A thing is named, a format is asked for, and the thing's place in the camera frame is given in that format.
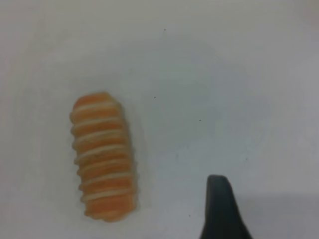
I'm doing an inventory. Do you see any striped orange bread roll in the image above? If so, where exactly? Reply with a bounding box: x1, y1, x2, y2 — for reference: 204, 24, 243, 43
69, 91, 139, 223

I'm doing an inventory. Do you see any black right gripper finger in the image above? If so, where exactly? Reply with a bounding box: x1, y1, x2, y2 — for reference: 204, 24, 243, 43
200, 174, 253, 239

